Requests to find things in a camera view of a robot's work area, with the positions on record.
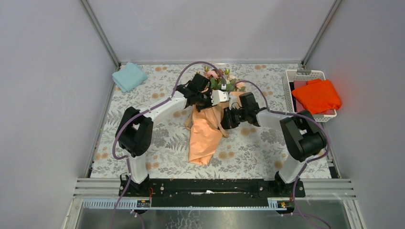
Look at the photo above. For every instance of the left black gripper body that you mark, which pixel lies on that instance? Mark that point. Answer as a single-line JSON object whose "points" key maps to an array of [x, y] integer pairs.
{"points": [[204, 99]]}

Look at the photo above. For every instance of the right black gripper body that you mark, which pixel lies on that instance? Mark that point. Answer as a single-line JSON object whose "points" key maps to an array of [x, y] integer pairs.
{"points": [[235, 117]]}

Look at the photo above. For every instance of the pink fake flower bunch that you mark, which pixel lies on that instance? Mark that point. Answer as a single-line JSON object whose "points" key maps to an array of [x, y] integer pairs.
{"points": [[219, 78]]}

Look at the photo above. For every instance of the tan wrapping paper sheet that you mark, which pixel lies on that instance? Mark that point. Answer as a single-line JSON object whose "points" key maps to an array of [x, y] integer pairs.
{"points": [[202, 149]]}

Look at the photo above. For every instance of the tan ribbon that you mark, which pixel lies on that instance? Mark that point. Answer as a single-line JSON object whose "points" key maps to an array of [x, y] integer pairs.
{"points": [[206, 123]]}

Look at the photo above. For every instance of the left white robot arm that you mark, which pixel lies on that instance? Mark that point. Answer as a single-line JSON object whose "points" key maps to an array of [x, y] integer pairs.
{"points": [[134, 134]]}

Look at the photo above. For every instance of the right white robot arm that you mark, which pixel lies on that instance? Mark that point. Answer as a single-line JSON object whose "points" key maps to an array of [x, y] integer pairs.
{"points": [[303, 136]]}

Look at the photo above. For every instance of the floral patterned table mat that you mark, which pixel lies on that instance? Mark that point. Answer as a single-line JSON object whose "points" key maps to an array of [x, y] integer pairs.
{"points": [[249, 152]]}

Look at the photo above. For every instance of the white plastic basket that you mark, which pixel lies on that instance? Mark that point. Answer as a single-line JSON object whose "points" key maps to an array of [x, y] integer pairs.
{"points": [[296, 78]]}

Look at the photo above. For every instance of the light blue folded towel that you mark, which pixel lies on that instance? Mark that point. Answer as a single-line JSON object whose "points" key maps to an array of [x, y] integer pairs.
{"points": [[129, 77]]}

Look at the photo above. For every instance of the orange folded cloth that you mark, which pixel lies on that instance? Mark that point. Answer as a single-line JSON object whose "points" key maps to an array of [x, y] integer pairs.
{"points": [[318, 96]]}

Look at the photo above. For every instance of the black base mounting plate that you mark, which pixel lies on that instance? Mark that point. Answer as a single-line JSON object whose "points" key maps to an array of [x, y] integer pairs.
{"points": [[172, 193]]}

